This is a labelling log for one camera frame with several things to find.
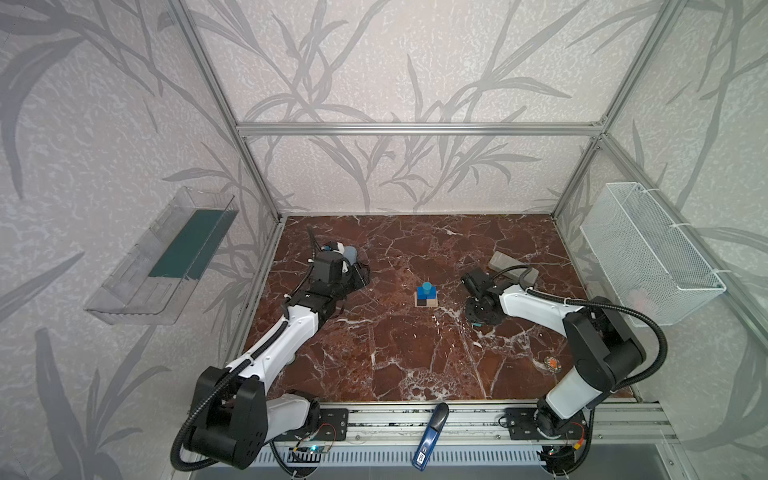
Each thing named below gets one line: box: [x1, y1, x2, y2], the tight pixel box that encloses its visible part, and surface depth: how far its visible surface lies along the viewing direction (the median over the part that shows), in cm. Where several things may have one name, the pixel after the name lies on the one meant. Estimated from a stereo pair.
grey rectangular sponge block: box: [488, 251, 540, 285], surface depth 106 cm
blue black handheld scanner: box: [412, 402, 450, 472], surface depth 70 cm
